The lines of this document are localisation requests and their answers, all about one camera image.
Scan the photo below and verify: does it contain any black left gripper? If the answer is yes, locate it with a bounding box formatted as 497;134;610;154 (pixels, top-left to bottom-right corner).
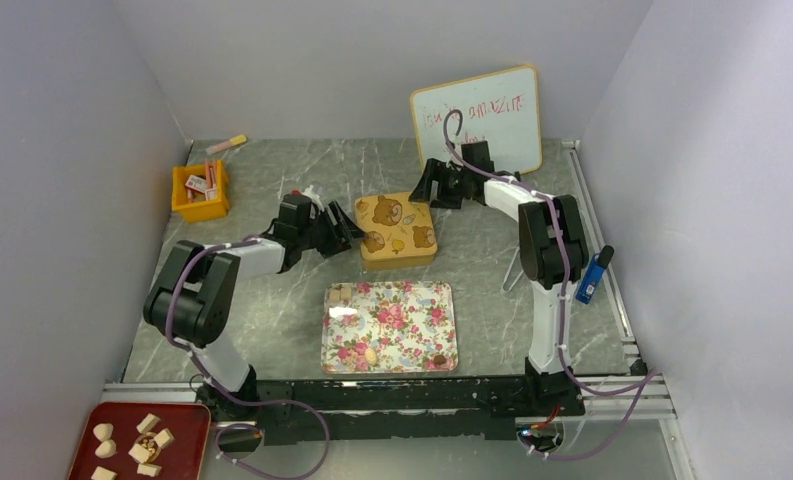
298;201;368;259

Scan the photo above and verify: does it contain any gold chocolate tin box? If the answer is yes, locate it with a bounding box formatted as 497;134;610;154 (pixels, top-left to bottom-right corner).
361;244;438;271

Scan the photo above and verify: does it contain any silver tin lid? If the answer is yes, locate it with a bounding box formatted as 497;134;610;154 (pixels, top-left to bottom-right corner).
353;192;438;263

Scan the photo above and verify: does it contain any floral rectangular tray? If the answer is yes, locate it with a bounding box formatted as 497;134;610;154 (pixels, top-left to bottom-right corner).
321;281;459;375

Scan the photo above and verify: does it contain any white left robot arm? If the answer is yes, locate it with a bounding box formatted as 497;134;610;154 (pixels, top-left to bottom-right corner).
143;191;365;420

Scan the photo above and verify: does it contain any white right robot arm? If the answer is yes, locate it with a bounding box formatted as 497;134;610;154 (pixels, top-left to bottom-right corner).
409;141;589;379

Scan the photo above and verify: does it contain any whiteboard with red writing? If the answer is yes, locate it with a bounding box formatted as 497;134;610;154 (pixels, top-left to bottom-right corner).
410;64;543;173

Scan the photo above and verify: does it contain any pink yellow marker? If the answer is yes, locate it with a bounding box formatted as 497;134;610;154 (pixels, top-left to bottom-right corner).
205;135;248;155

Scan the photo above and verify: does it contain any yellow plastic bin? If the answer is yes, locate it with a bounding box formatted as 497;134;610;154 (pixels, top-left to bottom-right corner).
171;160;231;223

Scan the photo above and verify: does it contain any red lacquer tray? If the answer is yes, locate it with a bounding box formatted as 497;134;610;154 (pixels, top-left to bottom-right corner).
67;402;211;479

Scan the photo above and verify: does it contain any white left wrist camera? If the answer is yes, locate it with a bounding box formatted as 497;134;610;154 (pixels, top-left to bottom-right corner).
302;184;326;210

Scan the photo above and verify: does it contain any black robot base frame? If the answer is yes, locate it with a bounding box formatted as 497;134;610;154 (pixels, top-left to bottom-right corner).
193;374;585;446

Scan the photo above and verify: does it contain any aluminium rail frame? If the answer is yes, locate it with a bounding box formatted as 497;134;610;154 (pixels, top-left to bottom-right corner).
102;139;694;479

